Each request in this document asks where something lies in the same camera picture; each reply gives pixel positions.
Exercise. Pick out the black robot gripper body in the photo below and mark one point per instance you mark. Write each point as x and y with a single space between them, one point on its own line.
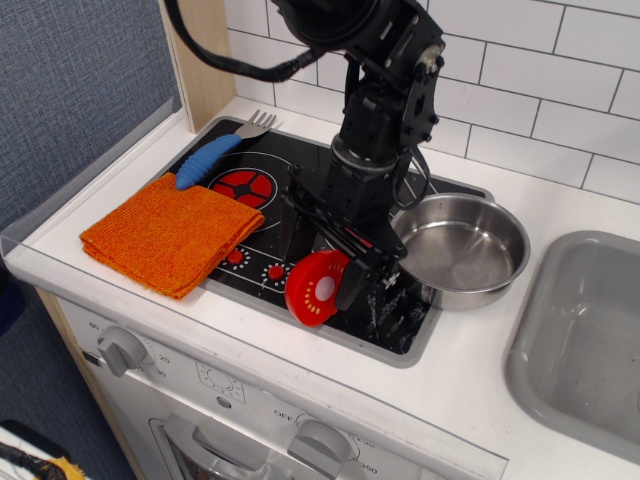
348 199

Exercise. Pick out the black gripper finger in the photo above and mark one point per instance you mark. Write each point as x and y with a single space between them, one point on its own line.
297 234
360 276

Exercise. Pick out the red toy tomato half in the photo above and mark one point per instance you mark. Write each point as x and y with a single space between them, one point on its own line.
312 286

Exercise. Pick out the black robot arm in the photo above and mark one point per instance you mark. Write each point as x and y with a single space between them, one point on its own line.
394 50

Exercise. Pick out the black toy stovetop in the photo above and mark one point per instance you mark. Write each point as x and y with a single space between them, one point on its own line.
384 323

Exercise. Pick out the silver metal pan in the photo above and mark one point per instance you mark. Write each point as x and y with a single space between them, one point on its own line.
463 250

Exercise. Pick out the orange knitted cloth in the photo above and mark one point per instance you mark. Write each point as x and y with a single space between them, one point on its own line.
169 240

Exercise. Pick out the grey right oven knob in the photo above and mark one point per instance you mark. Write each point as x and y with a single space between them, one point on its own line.
320 447

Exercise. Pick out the grey oven knob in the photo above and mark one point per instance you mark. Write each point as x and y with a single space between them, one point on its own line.
121 350
320 447

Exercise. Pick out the grey left oven knob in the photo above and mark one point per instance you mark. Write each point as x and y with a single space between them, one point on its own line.
121 350

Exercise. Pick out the grey toy sink basin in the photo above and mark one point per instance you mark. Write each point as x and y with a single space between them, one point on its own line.
574 363

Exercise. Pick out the yellow cloth at corner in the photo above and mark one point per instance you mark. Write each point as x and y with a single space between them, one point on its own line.
70 470

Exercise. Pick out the blue handled toy fork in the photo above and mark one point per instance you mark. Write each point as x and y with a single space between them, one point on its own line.
198 164

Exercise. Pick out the light wooden post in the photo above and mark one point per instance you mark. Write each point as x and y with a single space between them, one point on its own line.
204 91

